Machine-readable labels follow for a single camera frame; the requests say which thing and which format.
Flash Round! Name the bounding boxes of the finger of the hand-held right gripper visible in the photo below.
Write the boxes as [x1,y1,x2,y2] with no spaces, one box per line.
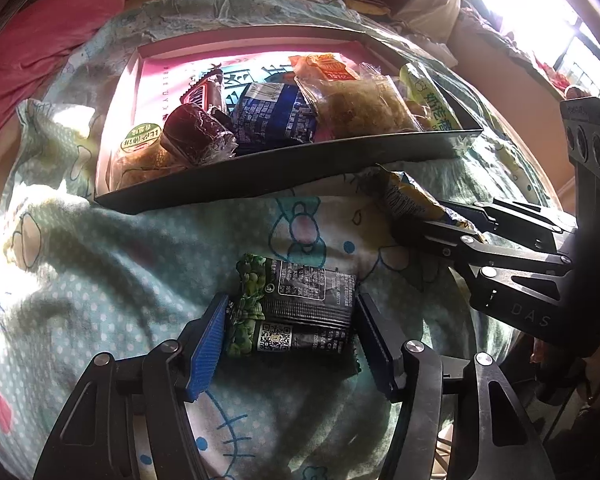
[390,219,574,274]
[437,199,577,234]

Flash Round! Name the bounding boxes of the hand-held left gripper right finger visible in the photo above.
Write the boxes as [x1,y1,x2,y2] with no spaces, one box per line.
[354,291,554,480]

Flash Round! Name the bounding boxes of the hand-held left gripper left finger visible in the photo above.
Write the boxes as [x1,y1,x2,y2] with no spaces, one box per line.
[32,292,232,480]

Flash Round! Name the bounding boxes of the yellow snack packet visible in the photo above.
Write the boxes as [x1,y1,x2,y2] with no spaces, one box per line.
[374,166,482,242]

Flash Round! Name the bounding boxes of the black green pea packet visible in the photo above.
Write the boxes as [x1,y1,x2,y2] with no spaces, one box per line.
[224,316,357,362]
[231,254,359,322]

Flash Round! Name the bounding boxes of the green snack packet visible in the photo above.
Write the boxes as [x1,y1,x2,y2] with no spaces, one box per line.
[399,61,464,132]

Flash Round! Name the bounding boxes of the clear floss pastry packet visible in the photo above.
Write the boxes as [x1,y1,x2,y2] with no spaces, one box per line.
[299,74,422,137]

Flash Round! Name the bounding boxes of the dark cardboard box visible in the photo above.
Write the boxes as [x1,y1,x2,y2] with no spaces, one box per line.
[94,29,484,217]

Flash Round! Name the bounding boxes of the orange snack packet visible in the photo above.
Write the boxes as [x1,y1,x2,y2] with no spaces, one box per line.
[286,54,362,84]

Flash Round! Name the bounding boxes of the blue snack packet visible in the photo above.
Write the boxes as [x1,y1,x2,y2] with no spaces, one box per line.
[229,81,317,154]

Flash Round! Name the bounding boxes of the clear brown pastry packet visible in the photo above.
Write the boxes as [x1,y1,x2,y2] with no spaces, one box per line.
[109,121,182,192]

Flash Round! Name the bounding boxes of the dark maroon snack packet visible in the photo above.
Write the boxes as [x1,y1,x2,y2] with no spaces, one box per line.
[161,104,239,167]

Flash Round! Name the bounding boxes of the purple snack packet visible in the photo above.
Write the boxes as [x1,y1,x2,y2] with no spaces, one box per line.
[181,66,227,112]

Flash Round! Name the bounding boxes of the cartoon printed blanket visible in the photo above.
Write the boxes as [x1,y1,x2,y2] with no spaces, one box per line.
[0,0,557,480]

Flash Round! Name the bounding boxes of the clothes on windowsill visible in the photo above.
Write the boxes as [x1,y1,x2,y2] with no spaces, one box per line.
[459,0,600,102]

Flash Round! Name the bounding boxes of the window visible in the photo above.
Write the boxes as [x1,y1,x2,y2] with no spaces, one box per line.
[460,0,600,102]

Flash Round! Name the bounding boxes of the beige curtain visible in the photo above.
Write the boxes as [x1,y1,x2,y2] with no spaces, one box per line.
[394,0,467,44]

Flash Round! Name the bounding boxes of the pink blanket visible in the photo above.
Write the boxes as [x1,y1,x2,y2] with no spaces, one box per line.
[0,0,127,157]

